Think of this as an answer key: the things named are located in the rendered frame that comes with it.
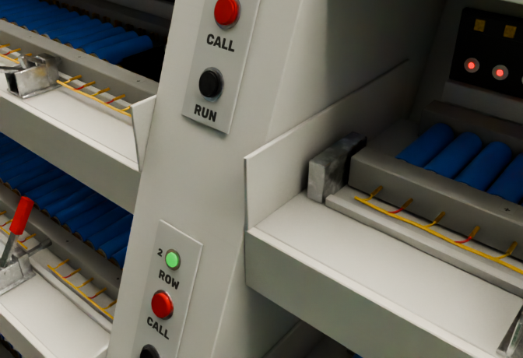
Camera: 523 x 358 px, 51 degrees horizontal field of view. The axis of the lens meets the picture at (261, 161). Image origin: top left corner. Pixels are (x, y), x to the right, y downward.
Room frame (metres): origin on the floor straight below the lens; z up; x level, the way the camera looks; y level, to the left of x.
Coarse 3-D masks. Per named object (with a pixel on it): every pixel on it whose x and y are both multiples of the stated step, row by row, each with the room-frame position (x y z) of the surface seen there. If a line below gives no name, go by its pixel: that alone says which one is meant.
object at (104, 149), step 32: (128, 0) 0.63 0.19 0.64; (160, 0) 0.60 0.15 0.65; (0, 64) 0.53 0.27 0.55; (0, 96) 0.46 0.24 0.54; (64, 96) 0.46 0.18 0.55; (0, 128) 0.48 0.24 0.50; (32, 128) 0.44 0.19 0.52; (64, 128) 0.41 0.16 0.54; (96, 128) 0.41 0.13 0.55; (128, 128) 0.41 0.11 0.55; (64, 160) 0.42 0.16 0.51; (96, 160) 0.39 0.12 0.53; (128, 160) 0.37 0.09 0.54; (128, 192) 0.37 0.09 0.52
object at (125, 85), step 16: (0, 32) 0.55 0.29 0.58; (16, 32) 0.54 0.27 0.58; (32, 32) 0.54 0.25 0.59; (16, 48) 0.54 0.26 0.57; (32, 48) 0.52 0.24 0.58; (48, 48) 0.50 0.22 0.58; (64, 48) 0.50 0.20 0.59; (64, 64) 0.49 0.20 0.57; (80, 64) 0.47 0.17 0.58; (96, 64) 0.47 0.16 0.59; (112, 64) 0.47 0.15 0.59; (80, 80) 0.48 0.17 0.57; (96, 80) 0.46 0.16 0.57; (112, 80) 0.45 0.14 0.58; (128, 80) 0.44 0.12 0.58; (144, 80) 0.44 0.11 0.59; (128, 96) 0.44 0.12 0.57; (144, 96) 0.42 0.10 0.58
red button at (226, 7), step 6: (222, 0) 0.32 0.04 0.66; (228, 0) 0.32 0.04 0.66; (216, 6) 0.32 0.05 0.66; (222, 6) 0.32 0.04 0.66; (228, 6) 0.32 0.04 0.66; (234, 6) 0.32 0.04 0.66; (216, 12) 0.32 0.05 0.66; (222, 12) 0.32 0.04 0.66; (228, 12) 0.32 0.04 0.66; (234, 12) 0.32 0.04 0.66; (216, 18) 0.32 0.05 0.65; (222, 18) 0.32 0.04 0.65; (228, 18) 0.32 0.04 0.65; (234, 18) 0.32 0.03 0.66; (222, 24) 0.32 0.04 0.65; (228, 24) 0.32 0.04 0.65
